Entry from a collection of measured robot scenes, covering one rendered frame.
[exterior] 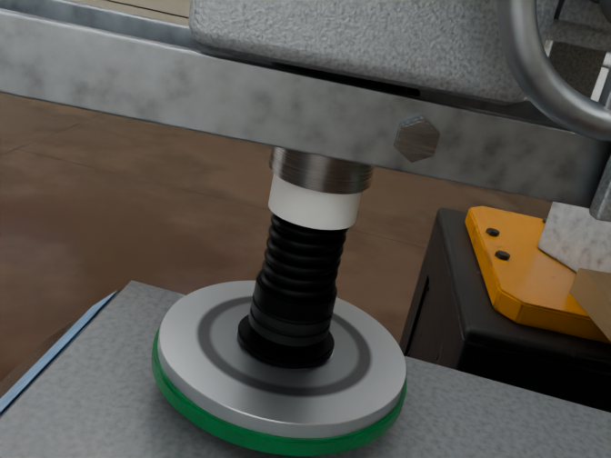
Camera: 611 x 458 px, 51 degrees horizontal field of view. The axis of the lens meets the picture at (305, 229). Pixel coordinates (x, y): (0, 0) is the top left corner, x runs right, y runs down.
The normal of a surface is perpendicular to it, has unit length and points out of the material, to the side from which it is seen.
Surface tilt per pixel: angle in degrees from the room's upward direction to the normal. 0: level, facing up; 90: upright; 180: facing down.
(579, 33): 90
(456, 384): 0
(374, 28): 90
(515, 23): 101
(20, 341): 0
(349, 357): 0
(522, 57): 105
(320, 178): 90
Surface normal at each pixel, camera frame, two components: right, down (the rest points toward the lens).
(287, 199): -0.60, 0.20
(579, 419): 0.18, -0.91
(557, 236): -0.90, 0.00
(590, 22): 0.04, 0.39
